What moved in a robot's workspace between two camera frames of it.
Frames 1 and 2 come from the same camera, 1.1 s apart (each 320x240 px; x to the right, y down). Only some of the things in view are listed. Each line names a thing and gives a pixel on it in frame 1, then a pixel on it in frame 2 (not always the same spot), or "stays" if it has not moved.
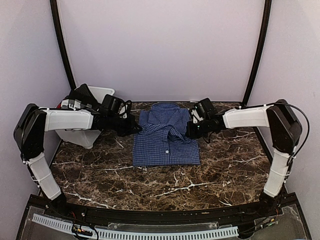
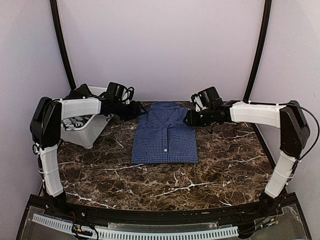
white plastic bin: (85, 138) stays
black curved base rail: (56, 205) stays
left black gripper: (130, 128) -> (135, 111)
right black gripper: (190, 132) -> (192, 119)
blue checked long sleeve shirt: (163, 141) stays
